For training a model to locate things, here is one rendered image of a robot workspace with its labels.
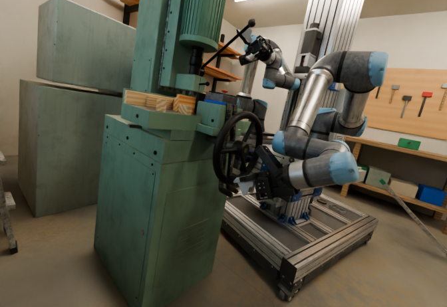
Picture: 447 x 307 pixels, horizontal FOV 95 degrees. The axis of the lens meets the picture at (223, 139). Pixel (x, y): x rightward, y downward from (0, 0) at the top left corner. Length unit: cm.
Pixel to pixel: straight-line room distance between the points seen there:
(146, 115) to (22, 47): 250
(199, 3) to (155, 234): 94
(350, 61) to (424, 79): 318
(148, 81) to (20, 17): 220
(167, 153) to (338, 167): 55
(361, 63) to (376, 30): 339
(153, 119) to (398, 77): 371
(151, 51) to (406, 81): 357
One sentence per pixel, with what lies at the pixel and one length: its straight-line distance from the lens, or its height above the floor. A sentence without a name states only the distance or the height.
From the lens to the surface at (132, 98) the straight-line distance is 87.
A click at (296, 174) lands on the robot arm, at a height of 82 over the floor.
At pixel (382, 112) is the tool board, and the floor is 129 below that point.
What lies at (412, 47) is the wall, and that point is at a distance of 416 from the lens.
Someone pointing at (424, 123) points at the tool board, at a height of 122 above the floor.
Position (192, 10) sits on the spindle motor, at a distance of 100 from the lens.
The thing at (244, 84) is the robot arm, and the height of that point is 113.
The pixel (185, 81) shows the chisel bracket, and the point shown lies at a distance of 99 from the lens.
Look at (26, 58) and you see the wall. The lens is 313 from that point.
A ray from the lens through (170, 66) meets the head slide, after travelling 105.
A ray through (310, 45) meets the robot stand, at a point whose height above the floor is 143.
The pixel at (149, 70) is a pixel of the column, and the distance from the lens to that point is 112.
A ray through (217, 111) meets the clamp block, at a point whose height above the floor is 93.
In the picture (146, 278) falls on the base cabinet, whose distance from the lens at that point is 105.
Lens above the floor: 96
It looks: 9 degrees down
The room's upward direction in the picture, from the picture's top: 11 degrees clockwise
